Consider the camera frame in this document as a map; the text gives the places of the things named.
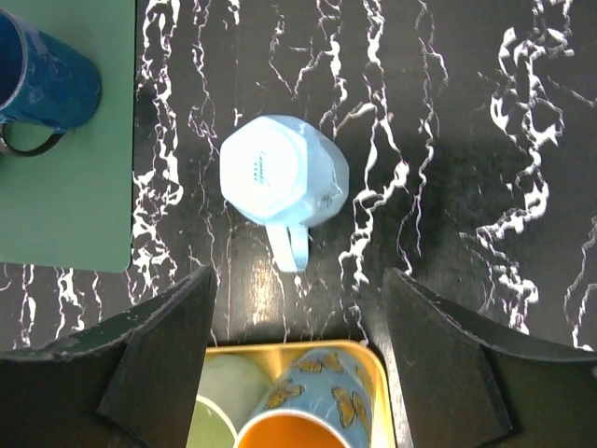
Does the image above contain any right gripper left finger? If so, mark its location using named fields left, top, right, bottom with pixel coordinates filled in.
left=97, top=267, right=216, bottom=447

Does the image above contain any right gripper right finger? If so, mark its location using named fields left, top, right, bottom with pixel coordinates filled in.
left=382, top=268, right=513, bottom=447

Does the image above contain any light green mug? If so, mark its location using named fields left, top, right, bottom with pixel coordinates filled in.
left=187, top=354, right=271, bottom=447

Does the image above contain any blue butterfly mug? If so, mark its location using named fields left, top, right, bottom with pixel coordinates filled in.
left=235, top=348, right=375, bottom=447

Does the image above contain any light blue mug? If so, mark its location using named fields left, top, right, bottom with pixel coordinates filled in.
left=219, top=115, right=350, bottom=273

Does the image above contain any dark blue mug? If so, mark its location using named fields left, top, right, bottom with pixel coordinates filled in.
left=1, top=10, right=102, bottom=158

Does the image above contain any orange plastic tray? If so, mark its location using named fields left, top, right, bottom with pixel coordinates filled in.
left=201, top=340, right=399, bottom=447

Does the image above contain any dark green mat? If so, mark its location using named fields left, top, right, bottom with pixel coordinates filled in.
left=1, top=1, right=136, bottom=273

